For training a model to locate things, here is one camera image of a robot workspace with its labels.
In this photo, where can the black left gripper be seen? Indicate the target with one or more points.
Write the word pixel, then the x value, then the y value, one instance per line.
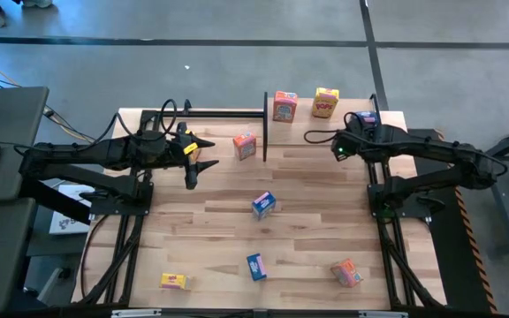
pixel 166 148

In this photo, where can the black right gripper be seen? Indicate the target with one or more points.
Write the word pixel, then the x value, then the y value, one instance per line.
pixel 360 141

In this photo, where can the blue Frosted Flakes cereal box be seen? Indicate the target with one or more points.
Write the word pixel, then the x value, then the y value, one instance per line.
pixel 263 206
pixel 256 267
pixel 367 117

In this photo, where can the orange Mini-Wheats cereal box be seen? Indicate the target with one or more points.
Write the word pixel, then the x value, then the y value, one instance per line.
pixel 245 148
pixel 346 274
pixel 285 108

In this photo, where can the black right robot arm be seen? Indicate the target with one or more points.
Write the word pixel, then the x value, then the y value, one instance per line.
pixel 435 148

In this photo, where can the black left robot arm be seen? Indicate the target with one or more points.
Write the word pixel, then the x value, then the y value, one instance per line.
pixel 82 152

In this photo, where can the black mat with hazard stripe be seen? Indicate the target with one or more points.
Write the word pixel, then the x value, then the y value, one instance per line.
pixel 449 247

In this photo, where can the white printed cardboard box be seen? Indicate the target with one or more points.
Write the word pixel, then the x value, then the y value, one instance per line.
pixel 71 216

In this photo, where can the grey power strip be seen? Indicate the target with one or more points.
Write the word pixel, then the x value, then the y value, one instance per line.
pixel 53 285

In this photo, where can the black aluminium rig frame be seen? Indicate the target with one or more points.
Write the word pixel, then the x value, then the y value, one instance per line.
pixel 210 114

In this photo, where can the wooden shelf with black frame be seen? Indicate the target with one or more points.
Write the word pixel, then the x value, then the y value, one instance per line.
pixel 307 132

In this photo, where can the silver aluminium bracket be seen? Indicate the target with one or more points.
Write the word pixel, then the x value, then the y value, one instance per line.
pixel 135 313
pixel 382 314

